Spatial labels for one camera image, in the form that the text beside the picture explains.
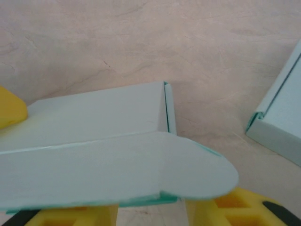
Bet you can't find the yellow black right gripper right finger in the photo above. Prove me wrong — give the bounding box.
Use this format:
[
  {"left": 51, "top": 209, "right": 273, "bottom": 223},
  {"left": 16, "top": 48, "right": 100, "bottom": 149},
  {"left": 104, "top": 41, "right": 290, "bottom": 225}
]
[{"left": 185, "top": 187, "right": 301, "bottom": 226}]

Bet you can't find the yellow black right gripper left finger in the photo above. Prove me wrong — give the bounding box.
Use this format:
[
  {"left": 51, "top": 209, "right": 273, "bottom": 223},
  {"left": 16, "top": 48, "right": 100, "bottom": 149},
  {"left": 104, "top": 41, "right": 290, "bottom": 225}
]
[{"left": 7, "top": 203, "right": 119, "bottom": 226}]

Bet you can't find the light blue paper box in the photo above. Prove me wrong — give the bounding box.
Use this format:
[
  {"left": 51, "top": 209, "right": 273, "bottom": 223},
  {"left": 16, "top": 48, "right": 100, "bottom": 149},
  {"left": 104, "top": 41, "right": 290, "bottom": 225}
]
[
  {"left": 0, "top": 81, "right": 240, "bottom": 215},
  {"left": 245, "top": 39, "right": 301, "bottom": 168}
]

